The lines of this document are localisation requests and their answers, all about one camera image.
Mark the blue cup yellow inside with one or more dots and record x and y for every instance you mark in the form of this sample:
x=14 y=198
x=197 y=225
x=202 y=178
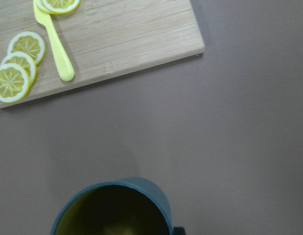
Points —
x=130 y=206

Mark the bamboo cutting board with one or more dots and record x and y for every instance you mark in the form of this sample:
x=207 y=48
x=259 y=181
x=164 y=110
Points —
x=105 y=39

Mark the middle overlapping lemon slice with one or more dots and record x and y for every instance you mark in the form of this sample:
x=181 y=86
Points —
x=25 y=61

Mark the lemon slice nearest knife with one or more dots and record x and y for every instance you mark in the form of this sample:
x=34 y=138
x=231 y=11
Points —
x=30 y=43

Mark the yellow plastic knife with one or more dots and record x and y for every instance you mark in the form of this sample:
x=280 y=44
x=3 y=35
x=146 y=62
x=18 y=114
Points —
x=61 y=59

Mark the lemon slice under knife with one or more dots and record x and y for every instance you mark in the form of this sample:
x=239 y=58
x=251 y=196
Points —
x=61 y=6

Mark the lemon slice beside knife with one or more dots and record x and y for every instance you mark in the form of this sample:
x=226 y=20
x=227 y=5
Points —
x=42 y=7

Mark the lemon slice near handle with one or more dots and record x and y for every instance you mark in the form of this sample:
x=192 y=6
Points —
x=14 y=83

